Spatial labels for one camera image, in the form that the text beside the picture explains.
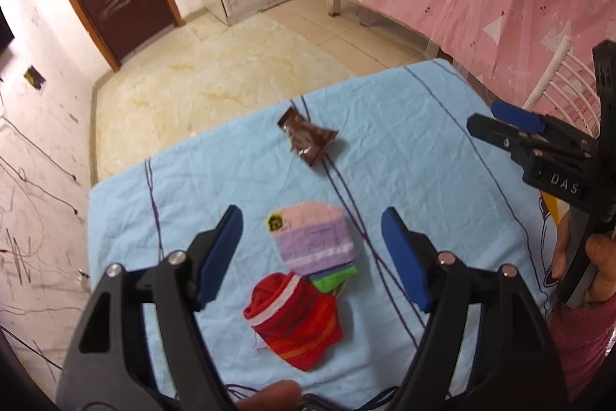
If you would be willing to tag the person's right forearm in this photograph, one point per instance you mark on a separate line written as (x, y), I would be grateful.
(577, 343)

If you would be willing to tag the brown snack wrapper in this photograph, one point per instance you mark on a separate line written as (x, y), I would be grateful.
(308, 136)

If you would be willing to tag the broken wall socket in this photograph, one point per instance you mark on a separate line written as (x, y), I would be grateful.
(34, 77)

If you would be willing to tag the red sock white stripe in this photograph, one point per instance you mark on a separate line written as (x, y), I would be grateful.
(293, 324)

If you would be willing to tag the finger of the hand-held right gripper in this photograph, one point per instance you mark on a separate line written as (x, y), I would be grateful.
(495, 131)
(517, 115)

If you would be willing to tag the person's right hand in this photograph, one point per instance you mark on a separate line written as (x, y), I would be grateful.
(606, 266)

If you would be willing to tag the green cloth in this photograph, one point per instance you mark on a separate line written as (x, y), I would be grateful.
(332, 281)

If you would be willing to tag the white metal chair orange seat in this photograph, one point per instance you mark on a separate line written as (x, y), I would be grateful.
(553, 64)

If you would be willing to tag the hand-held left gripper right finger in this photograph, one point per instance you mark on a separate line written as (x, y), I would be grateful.
(406, 261)

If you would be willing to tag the wooden bed frame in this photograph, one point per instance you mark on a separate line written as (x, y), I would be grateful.
(334, 4)

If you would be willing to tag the person's left hand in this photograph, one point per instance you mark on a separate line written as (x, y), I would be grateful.
(269, 396)

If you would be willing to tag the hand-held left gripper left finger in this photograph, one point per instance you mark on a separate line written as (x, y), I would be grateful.
(219, 257)

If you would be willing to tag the light blue table sheet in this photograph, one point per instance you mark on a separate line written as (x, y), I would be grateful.
(192, 180)

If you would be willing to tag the pastel pink purple sock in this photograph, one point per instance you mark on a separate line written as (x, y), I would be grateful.
(313, 237)

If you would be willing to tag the black television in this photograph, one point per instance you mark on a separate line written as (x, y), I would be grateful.
(4, 33)

